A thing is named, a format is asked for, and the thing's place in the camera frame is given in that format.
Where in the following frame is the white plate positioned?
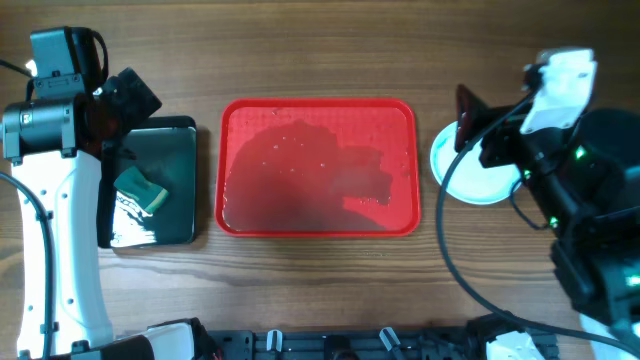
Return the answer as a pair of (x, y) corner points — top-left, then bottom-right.
(429, 122), (520, 205)

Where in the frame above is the green yellow sponge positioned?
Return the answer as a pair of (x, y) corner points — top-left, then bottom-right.
(114, 166), (169, 215)

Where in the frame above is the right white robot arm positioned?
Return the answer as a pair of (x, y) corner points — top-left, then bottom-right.
(455, 85), (639, 350)

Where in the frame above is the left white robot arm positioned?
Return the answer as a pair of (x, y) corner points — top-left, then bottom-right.
(1, 68), (220, 359)

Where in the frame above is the black water tray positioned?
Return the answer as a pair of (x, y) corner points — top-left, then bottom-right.
(97, 116), (197, 249)

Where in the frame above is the red plastic tray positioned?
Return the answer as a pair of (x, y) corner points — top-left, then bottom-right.
(214, 98), (421, 238)

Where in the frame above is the right black cable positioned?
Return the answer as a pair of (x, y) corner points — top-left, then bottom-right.
(434, 89), (640, 359)

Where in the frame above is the black cable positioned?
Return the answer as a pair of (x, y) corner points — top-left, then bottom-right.
(434, 89), (640, 359)
(0, 29), (110, 360)

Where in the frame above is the left black cable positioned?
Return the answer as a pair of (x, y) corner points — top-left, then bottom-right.
(0, 29), (110, 360)

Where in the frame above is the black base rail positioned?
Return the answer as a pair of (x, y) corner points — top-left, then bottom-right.
(199, 325), (559, 360)

